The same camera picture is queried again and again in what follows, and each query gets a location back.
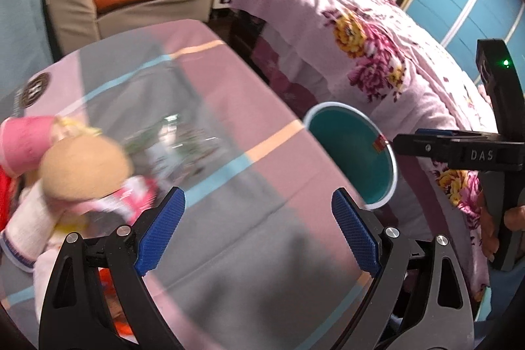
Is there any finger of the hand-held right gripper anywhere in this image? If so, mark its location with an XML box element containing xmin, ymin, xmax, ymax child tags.
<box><xmin>393</xmin><ymin>134</ymin><xmax>452</xmax><ymax>167</ymax></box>
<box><xmin>414</xmin><ymin>130</ymin><xmax>498</xmax><ymax>140</ymax></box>

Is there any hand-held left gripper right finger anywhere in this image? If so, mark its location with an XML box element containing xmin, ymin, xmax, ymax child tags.
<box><xmin>331</xmin><ymin>188</ymin><xmax>476</xmax><ymax>350</ymax></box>

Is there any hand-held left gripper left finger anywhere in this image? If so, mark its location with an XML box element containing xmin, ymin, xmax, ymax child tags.
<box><xmin>39</xmin><ymin>187</ymin><xmax>187</xmax><ymax>350</ymax></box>

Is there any teal round bin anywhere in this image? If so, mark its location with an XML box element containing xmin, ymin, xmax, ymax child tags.
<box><xmin>304</xmin><ymin>102</ymin><xmax>398</xmax><ymax>211</ymax></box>

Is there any person's right hand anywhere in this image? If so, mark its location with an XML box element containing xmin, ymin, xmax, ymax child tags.
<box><xmin>481</xmin><ymin>206</ymin><xmax>525</xmax><ymax>263</ymax></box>

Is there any striped pink grey tablecloth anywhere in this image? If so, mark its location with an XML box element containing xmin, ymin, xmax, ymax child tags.
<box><xmin>0</xmin><ymin>19</ymin><xmax>394</xmax><ymax>350</ymax></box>

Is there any plush doll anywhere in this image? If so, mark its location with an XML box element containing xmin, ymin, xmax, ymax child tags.
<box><xmin>0</xmin><ymin>116</ymin><xmax>136</xmax><ymax>285</ymax></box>

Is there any floral pink bed blanket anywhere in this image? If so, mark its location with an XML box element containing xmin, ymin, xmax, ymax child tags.
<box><xmin>232</xmin><ymin>0</ymin><xmax>525</xmax><ymax>301</ymax></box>

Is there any person's blue clothing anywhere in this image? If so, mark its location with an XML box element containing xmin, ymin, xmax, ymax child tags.
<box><xmin>488</xmin><ymin>271</ymin><xmax>525</xmax><ymax>320</ymax></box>

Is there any pink bed skirt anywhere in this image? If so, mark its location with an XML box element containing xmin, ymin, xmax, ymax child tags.
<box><xmin>250</xmin><ymin>20</ymin><xmax>329</xmax><ymax>117</ymax></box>

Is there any blue curtain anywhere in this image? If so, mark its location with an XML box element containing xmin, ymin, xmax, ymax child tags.
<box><xmin>0</xmin><ymin>0</ymin><xmax>56</xmax><ymax>96</ymax></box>

